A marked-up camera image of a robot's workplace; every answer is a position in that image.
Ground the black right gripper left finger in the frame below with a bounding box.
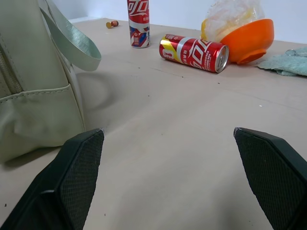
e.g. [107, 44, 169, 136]
[0, 128, 105, 230]

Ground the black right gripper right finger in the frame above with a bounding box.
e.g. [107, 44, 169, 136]
[233, 127, 307, 230]

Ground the pale green backpack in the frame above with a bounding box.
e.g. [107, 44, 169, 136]
[0, 0, 102, 163]

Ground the light green towel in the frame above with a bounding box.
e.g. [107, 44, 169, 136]
[256, 46, 307, 77]

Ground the orange plastic bowl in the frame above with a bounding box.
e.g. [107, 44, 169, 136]
[219, 18, 274, 65]

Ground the red cola can with gold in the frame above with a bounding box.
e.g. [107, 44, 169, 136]
[159, 34, 230, 74]

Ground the clear plastic bag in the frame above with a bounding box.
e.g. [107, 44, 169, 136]
[200, 0, 265, 43]

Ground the red cola can with blue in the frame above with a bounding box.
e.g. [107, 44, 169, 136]
[127, 0, 151, 49]

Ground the silver key ring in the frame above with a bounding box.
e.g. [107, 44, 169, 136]
[285, 49, 307, 58]

